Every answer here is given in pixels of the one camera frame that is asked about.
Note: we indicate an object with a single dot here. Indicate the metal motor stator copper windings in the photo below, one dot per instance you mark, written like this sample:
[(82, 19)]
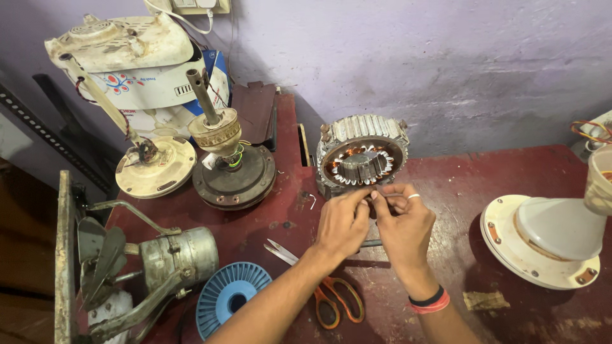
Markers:
[(363, 143)]

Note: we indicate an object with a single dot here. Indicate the beige cardboard scrap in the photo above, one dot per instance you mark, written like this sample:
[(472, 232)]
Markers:
[(485, 301)]

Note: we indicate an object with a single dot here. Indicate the grey metal exhaust fan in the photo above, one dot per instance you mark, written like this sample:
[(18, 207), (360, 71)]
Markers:
[(167, 263)]

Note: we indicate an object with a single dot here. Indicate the person's right hand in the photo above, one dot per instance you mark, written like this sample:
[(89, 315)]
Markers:
[(406, 234)]

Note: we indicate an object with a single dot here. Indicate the person's left hand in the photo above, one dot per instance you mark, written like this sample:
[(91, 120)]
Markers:
[(340, 224)]

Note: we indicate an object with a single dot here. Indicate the black slotted metal rail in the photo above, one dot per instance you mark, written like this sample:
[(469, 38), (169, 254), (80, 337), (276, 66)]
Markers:
[(48, 138)]

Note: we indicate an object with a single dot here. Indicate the white plastic fan housing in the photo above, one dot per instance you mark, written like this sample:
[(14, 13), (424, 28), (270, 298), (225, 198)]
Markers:
[(124, 43)]

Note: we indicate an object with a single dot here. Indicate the blue plastic ribbed spool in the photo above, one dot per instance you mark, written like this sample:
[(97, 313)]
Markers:
[(224, 296)]

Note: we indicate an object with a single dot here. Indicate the cream ceiling fan motor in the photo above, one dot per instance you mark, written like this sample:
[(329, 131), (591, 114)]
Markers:
[(158, 169)]

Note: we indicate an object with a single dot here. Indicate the red wristband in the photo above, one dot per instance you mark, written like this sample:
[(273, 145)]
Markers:
[(432, 306)]

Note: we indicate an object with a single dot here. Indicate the dark brown fan blades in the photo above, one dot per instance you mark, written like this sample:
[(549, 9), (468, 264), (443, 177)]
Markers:
[(253, 112)]

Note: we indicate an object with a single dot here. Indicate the grey metal rod tool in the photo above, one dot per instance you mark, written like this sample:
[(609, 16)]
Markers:
[(372, 243)]

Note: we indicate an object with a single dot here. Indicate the white ceiling fan motor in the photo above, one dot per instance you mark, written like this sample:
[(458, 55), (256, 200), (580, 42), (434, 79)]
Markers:
[(540, 239)]

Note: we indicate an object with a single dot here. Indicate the brown ceiling fan motor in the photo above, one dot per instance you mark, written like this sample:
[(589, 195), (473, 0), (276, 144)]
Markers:
[(234, 177)]

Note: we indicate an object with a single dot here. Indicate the black wristband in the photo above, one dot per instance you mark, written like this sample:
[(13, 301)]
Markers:
[(427, 300)]

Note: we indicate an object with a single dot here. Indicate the wall switch board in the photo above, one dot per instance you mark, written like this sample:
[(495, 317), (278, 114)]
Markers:
[(201, 5)]

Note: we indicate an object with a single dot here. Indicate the white and blue cardboard box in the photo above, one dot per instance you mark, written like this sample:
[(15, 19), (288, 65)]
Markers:
[(158, 91)]

